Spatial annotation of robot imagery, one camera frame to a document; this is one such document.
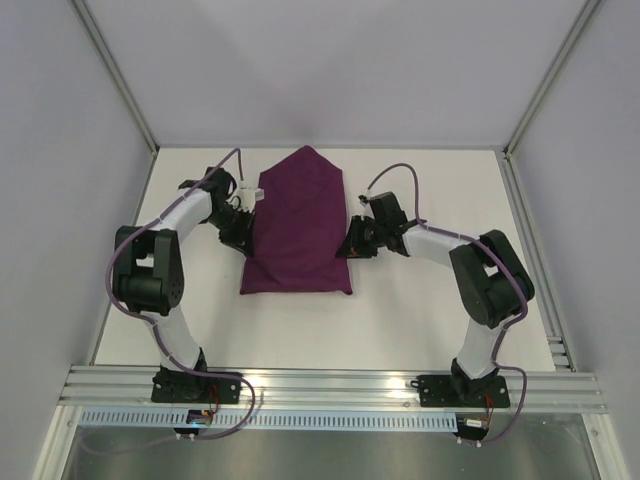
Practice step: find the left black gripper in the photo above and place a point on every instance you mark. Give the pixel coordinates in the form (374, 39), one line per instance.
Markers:
(243, 239)

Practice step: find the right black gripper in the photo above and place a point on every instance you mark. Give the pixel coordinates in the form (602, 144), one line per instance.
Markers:
(358, 238)

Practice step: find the purple surgical drape cloth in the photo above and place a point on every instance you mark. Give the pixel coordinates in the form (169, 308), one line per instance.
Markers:
(299, 226)

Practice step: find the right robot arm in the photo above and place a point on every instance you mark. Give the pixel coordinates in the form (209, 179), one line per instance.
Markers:
(493, 285)

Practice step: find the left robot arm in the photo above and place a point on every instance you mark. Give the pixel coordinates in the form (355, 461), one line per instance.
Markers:
(145, 277)

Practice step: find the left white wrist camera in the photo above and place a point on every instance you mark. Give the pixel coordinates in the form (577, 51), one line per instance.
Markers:
(249, 196)

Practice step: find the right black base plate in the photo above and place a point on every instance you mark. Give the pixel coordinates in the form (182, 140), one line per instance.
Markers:
(447, 392)

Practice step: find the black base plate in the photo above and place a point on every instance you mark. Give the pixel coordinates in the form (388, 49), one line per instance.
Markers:
(183, 388)
(447, 392)

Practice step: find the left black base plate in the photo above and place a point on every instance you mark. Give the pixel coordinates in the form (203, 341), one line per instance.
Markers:
(183, 388)

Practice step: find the left aluminium frame post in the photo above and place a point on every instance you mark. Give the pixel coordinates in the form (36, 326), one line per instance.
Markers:
(97, 39)

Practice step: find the aluminium frame post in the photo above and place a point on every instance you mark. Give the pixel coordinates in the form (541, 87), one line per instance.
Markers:
(558, 64)
(97, 39)

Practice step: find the white slotted cable duct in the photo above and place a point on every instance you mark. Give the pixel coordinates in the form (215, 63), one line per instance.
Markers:
(275, 420)

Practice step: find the aluminium mounting rail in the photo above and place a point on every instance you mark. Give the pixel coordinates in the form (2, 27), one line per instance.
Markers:
(308, 389)

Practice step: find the right aluminium frame post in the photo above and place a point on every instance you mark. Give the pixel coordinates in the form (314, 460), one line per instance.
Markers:
(558, 64)

